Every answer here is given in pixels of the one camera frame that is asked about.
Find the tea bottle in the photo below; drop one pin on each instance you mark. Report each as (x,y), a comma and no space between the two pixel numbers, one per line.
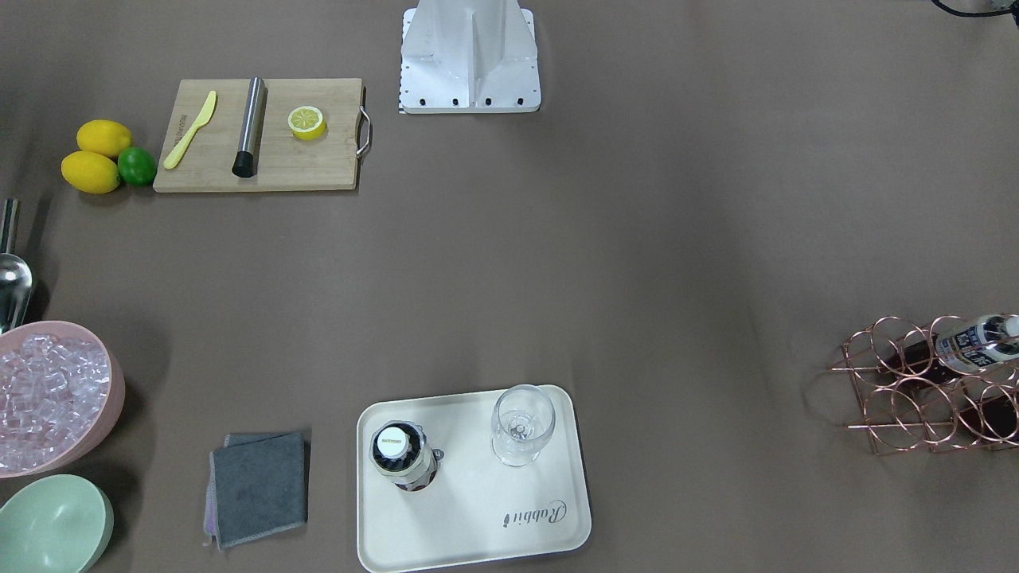
(986,342)
(401,453)
(989,414)

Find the copper wire bottle basket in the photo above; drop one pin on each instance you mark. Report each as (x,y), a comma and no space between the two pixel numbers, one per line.
(905,413)

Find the tea bottle front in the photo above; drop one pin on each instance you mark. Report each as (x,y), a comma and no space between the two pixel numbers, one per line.
(989,414)

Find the clear wine glass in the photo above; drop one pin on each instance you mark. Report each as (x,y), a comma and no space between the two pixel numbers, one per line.
(523,421)

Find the cream rabbit tray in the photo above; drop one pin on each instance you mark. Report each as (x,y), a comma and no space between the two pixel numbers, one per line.
(476,509)

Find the half lemon slice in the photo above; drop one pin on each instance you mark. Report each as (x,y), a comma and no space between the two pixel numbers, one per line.
(307,123)

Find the bamboo cutting board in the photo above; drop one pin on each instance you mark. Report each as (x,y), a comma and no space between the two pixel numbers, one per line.
(284,163)

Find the grey folded cloth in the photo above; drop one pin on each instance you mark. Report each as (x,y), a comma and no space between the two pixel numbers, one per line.
(258,487)

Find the yellow plastic knife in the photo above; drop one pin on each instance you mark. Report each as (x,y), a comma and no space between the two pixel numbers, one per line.
(201,120)

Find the green lime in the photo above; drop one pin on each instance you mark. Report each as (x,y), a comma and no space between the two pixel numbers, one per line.
(136,167)

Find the yellow lemon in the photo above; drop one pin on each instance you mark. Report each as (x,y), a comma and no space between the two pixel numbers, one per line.
(90,172)
(105,137)

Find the pink bowl of ice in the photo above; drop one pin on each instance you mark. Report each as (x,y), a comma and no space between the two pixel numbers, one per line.
(62,392)

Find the steel ice scoop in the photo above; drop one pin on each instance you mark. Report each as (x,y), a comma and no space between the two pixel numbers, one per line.
(17,283)

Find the green empty bowl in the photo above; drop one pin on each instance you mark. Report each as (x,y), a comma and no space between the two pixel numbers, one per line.
(60,523)

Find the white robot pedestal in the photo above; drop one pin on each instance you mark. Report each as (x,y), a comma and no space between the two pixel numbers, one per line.
(468,57)

